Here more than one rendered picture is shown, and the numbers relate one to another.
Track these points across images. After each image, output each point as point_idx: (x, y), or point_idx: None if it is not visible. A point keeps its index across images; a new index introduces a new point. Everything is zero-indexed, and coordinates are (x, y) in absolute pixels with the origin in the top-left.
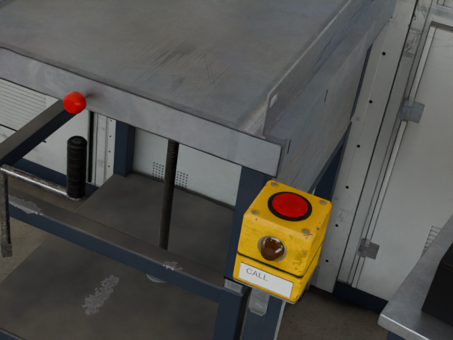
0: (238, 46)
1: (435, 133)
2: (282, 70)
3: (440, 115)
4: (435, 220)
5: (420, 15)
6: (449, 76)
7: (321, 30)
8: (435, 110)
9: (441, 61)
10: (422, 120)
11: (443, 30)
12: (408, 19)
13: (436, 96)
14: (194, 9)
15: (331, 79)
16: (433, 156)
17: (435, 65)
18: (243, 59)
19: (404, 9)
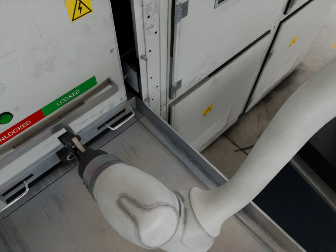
0: (214, 243)
1: (183, 128)
2: (244, 229)
3: (184, 123)
4: (189, 143)
5: (163, 107)
6: (184, 112)
7: (199, 181)
8: (182, 124)
9: (180, 111)
10: (178, 130)
11: (177, 104)
12: (159, 113)
13: (181, 120)
14: (160, 251)
15: (258, 206)
16: (184, 133)
17: (178, 114)
18: (230, 247)
19: (157, 112)
